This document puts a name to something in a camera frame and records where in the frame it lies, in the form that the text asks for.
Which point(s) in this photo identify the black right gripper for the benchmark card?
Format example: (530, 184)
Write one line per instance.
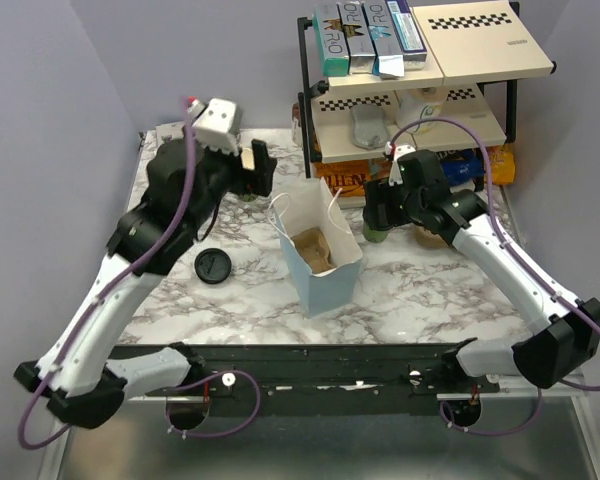
(379, 191)

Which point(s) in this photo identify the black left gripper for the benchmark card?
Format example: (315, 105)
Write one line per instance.
(259, 182)

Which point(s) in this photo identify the green paper coffee cup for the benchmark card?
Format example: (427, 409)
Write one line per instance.
(374, 236)

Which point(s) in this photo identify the blue white paper bag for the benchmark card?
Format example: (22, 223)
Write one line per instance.
(307, 203)

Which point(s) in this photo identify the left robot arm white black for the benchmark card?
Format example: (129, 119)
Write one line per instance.
(83, 386)

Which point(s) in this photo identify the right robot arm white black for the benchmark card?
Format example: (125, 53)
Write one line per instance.
(559, 340)

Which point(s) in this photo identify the stack of green paper cups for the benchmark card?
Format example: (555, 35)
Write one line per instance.
(248, 197)

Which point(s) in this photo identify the blue doritos bag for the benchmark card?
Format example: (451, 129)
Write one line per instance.
(461, 166)

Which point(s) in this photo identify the grey marbled canister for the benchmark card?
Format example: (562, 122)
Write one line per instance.
(236, 124)

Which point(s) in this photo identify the orange kettle chips bag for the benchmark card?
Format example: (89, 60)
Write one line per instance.
(348, 177)

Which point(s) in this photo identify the grey sponge pouch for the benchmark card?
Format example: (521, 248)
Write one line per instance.
(368, 129)

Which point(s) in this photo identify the yellow snack bag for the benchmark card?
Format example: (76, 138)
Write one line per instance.
(502, 163)

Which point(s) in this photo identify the toilet paper roll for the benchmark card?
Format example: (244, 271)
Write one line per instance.
(418, 104)

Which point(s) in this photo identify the blue razor in package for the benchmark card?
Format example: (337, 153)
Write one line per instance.
(168, 132)

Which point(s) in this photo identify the black and cream shelf rack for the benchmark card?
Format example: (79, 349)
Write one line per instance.
(478, 51)

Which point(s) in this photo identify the silver blue toothpaste box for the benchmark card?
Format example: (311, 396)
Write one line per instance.
(389, 63)

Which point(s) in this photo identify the blue white toothpaste box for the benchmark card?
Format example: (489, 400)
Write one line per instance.
(409, 36)

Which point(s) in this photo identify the teal toothpaste box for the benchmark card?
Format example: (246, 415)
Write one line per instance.
(330, 39)

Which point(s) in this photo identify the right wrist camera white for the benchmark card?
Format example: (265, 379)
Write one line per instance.
(393, 154)

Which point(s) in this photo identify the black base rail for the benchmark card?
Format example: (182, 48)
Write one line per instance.
(332, 380)

